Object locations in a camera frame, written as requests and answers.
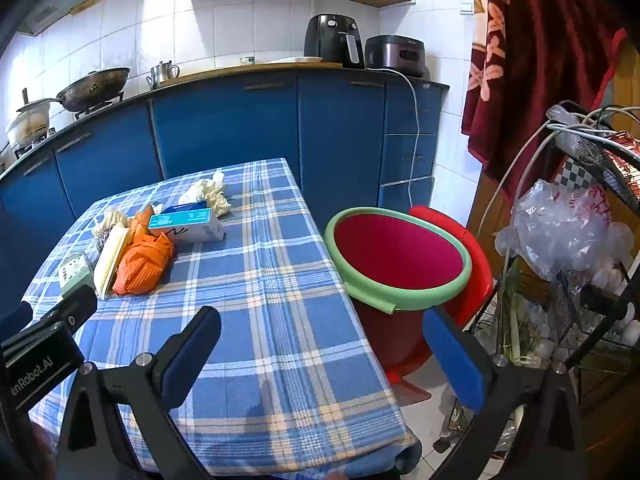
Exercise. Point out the blue checked tablecloth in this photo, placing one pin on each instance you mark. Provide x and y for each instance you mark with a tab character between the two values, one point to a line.
260	285

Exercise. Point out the blue and white box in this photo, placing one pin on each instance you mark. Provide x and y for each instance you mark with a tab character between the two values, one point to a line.
190	227

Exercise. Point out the gas stove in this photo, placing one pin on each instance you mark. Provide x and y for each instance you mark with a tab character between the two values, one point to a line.
97	108

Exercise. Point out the white tray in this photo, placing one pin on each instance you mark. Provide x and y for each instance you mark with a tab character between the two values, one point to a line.
300	59

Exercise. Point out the checkered cloth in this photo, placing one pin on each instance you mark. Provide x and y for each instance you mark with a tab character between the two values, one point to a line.
575	172

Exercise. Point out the blue kitchen base cabinet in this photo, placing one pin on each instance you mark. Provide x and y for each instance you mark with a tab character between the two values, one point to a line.
225	125

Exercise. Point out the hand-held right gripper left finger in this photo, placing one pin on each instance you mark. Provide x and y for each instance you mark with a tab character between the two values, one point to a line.
185	360

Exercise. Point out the small pale green box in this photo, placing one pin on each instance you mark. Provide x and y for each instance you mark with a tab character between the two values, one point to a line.
75	272

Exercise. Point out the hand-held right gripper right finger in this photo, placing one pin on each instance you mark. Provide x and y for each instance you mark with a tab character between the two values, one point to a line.
455	360

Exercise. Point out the kitchen countertop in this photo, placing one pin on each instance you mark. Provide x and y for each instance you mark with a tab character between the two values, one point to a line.
225	72

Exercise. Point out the red plastic stool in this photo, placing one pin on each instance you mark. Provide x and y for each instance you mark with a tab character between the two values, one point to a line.
480	270

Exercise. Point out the white plastic packet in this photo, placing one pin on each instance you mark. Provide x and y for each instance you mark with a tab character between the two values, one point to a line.
111	265

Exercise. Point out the white cooking pot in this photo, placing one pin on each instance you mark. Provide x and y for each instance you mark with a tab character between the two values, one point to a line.
27	127

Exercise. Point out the red bin with green rim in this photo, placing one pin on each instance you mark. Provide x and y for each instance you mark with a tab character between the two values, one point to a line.
400	255

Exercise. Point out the green onions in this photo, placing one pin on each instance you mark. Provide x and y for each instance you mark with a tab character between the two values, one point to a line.
512	320

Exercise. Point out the orange plastic wrapper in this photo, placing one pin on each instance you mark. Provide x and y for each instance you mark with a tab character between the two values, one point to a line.
140	270

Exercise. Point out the dark red patterned towel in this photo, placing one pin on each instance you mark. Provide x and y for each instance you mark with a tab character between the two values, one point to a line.
540	60

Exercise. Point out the small tissue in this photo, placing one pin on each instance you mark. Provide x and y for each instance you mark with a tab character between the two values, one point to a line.
112	220

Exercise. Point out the dark rice cooker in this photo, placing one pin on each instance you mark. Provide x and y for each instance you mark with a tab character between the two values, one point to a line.
395	55

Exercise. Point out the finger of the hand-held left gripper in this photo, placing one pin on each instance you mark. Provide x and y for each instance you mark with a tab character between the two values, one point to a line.
70	310
15	317

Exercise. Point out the blue packet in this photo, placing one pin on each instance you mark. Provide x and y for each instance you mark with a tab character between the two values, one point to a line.
185	206

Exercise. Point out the white wall socket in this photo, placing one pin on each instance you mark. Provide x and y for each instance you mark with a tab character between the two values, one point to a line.
466	7

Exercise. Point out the dark wok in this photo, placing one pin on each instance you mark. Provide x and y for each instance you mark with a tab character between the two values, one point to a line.
95	87

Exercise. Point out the pile of white eggs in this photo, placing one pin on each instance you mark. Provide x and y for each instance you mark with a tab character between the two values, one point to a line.
612	280

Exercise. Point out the steel kettle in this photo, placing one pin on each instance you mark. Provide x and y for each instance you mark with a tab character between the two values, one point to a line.
161	75

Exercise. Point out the black air fryer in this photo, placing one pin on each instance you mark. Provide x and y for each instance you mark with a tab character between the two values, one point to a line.
330	40

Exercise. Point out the red patterned packet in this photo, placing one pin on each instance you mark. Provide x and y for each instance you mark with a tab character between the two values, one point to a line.
627	160

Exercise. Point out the clear plastic bag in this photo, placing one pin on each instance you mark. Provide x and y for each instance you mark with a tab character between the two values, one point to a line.
560	225

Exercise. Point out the large tissue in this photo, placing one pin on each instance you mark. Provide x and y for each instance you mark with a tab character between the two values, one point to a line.
215	200

